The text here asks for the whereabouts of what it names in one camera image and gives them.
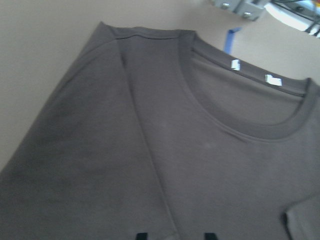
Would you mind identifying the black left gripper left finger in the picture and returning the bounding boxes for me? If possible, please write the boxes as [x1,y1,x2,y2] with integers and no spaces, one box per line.
[136,232,148,240]

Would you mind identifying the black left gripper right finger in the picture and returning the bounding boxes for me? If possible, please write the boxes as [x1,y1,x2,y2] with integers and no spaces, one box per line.
[204,232,217,240]

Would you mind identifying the dark brown t-shirt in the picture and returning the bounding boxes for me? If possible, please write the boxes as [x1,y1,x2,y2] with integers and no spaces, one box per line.
[0,23,320,240]

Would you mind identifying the aluminium frame post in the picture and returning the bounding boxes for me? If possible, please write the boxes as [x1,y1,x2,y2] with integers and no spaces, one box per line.
[209,0,270,21]

